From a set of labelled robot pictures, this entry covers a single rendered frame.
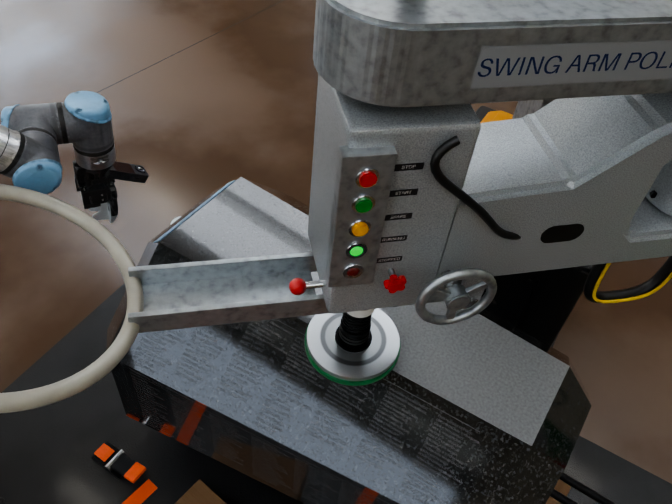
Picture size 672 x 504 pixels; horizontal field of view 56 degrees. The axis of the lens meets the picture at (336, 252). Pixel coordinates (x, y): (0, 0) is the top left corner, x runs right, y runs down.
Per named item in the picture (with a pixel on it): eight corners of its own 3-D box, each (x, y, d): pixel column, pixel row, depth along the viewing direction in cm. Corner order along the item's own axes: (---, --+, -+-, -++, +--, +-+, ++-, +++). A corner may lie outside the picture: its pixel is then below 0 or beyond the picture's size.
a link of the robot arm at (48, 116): (-1, 129, 128) (65, 124, 132) (-3, 96, 135) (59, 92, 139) (9, 165, 135) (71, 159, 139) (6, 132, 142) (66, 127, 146)
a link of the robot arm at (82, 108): (58, 88, 139) (106, 85, 142) (67, 134, 148) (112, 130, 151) (63, 114, 133) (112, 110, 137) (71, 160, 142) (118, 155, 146)
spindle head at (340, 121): (465, 225, 140) (526, 39, 107) (503, 303, 126) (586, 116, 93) (305, 241, 133) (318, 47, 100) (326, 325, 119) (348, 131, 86)
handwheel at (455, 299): (469, 283, 125) (488, 230, 114) (487, 324, 118) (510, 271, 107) (396, 291, 122) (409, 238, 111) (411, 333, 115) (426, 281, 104)
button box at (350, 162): (369, 271, 111) (393, 141, 90) (373, 283, 109) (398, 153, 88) (324, 276, 109) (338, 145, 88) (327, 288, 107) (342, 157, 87)
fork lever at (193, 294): (453, 243, 141) (458, 227, 138) (484, 311, 129) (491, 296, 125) (131, 270, 126) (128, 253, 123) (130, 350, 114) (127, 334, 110)
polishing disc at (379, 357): (317, 388, 135) (318, 385, 134) (297, 310, 149) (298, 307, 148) (411, 372, 140) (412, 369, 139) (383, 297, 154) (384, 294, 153)
